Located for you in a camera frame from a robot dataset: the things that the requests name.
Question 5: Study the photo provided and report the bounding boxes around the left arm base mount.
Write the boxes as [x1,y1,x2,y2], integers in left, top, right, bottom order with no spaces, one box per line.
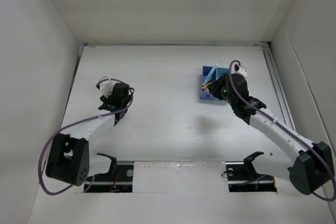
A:
[83,153,134,193]

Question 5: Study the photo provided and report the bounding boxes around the yellow black utility knife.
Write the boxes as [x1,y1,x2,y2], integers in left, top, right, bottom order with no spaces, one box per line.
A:
[202,82,212,89]

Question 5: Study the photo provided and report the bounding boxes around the light blue storage bin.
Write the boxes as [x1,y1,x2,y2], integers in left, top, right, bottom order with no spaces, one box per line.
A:
[217,68,229,78]

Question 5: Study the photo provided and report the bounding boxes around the light blue correction tape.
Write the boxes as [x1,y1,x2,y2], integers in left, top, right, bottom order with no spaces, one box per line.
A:
[203,64,217,85]

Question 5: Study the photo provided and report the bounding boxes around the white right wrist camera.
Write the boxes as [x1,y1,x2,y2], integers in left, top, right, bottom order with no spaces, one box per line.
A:
[234,65,247,78]

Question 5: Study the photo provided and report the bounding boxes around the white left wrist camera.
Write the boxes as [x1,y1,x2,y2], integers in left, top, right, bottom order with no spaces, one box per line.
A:
[96,76,114,97]

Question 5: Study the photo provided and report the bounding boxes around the aluminium rail right edge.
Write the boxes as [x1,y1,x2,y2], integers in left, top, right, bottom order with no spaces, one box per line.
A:
[260,42,296,131]

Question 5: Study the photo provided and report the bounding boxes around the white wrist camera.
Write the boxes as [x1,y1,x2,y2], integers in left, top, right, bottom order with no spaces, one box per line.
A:
[96,76,114,97]
[234,65,247,78]

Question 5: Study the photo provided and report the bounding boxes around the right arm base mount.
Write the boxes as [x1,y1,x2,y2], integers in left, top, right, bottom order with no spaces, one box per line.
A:
[222,151,277,193]

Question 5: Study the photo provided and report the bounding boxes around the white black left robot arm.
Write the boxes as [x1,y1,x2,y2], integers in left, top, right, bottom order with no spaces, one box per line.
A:
[45,79,134,186]

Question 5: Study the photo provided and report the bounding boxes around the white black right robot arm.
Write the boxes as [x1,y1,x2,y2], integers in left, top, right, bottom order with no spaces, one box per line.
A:
[207,73,335,195]

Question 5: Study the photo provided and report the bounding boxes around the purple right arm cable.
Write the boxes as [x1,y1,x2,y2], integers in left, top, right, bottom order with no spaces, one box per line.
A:
[228,60,336,201]

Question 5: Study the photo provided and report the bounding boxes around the purple blue storage bin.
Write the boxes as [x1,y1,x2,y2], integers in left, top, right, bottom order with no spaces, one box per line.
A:
[199,65,217,101]

